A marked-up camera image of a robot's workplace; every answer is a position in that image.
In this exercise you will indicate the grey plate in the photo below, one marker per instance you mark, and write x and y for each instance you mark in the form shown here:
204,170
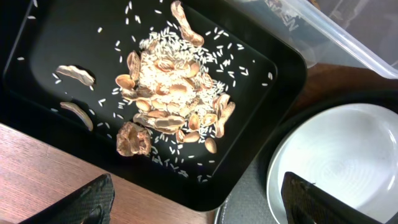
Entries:
348,151

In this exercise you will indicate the round black serving tray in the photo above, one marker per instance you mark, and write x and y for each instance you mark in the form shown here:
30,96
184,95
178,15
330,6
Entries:
247,202

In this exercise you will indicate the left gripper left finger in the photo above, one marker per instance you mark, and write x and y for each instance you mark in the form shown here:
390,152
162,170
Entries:
92,203

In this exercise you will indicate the food scraps and shells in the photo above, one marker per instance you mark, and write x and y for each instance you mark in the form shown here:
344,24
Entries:
185,89

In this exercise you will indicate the black rectangular tray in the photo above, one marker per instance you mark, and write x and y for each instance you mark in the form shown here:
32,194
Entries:
59,62

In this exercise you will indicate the clear plastic waste bin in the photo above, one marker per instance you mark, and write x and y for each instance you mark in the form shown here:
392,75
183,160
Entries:
354,33

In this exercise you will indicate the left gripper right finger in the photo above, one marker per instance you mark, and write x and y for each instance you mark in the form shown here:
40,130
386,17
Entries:
306,203

